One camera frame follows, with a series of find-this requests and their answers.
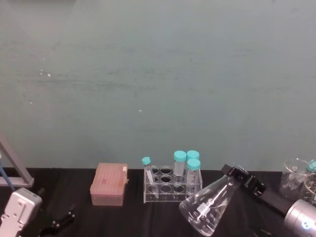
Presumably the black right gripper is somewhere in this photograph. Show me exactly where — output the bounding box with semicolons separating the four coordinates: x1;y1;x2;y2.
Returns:
220;163;297;221

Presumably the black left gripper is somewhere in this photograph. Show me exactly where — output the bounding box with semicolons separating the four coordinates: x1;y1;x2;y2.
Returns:
36;188;76;237

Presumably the clear glass conical flask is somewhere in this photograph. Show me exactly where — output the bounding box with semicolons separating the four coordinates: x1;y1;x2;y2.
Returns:
178;164;244;237

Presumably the wide tube with teal cap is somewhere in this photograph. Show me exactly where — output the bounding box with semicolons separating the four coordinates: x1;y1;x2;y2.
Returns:
186;150;200;161
186;158;201;194
173;150;187;177

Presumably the clear glass beaker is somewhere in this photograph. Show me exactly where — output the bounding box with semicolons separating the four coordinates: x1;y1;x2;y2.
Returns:
279;158;314;201
301;172;316;206

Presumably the pink pipette tip box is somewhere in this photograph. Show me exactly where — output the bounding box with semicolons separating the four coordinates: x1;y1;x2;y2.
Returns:
89;162;129;206

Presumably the clear acrylic tube rack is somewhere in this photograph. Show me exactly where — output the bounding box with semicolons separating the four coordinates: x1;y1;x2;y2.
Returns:
143;165;204;204

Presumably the black table cloth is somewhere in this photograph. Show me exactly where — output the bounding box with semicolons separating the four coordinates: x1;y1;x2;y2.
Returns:
0;167;316;237

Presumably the slim tube with teal cap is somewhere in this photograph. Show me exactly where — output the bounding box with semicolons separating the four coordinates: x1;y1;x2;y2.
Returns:
141;156;159;198

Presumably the grey metal frame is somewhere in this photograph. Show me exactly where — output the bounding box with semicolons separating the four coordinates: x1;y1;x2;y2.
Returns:
0;132;35;189

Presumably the blue cable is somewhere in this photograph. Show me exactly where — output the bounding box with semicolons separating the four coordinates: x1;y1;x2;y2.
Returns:
0;158;16;192

